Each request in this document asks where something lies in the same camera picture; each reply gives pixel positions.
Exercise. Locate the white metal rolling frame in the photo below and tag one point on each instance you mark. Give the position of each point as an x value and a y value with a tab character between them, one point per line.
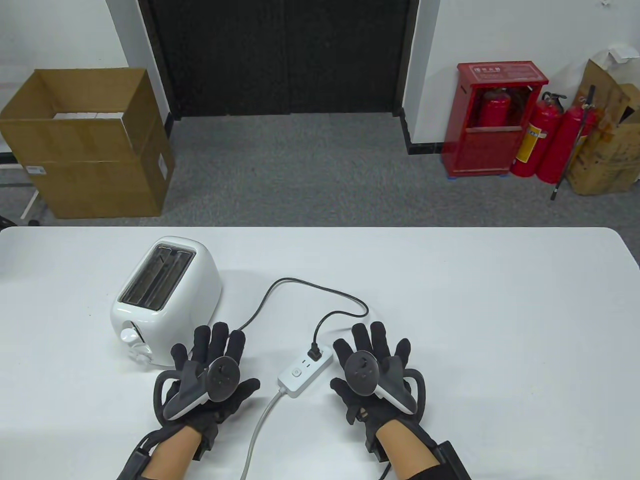
30	202

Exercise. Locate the black grey hand controller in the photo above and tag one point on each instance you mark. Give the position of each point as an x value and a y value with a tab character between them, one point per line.
361	372
223	377

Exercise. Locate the black grey left hand controller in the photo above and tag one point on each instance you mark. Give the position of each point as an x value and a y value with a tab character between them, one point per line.
223	377

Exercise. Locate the white sheets inside box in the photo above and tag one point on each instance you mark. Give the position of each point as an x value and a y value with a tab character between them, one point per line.
87	116

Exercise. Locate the red extinguisher with yellow label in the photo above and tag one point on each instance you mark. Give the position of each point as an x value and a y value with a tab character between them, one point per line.
537	135

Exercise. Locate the plain red fire extinguisher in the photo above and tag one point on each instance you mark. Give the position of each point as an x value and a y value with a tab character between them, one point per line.
562	150

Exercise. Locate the white two-slot toaster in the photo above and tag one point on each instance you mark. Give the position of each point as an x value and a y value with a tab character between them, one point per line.
195	300

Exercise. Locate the person's left forearm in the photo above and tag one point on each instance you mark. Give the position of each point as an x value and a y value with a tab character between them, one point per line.
172	455

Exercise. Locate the red fire extinguisher cabinet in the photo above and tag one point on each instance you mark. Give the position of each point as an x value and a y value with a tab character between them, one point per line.
485	150

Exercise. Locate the person's right forearm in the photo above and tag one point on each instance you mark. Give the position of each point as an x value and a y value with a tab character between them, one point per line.
405	450

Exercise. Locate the person's right hand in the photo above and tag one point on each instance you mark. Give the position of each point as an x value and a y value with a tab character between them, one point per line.
377	340

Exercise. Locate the black stick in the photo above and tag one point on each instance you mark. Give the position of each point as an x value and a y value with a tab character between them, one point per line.
556	190

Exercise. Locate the red extinguisher inside cabinet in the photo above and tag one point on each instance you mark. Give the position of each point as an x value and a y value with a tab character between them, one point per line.
495	110

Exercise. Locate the person's left hand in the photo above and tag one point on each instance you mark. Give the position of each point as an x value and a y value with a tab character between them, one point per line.
220	340

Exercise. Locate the black grey right hand controller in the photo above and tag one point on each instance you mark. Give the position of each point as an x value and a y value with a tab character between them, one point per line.
361	372

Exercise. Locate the black double door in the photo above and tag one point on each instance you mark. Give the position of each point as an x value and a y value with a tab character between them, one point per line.
280	55

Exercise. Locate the white packing foam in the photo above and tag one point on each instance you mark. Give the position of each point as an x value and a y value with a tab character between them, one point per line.
622	54

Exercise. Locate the torn printed cardboard box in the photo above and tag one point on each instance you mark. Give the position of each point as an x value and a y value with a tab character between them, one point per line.
610	160

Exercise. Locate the large open cardboard box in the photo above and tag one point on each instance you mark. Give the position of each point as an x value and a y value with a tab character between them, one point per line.
100	165

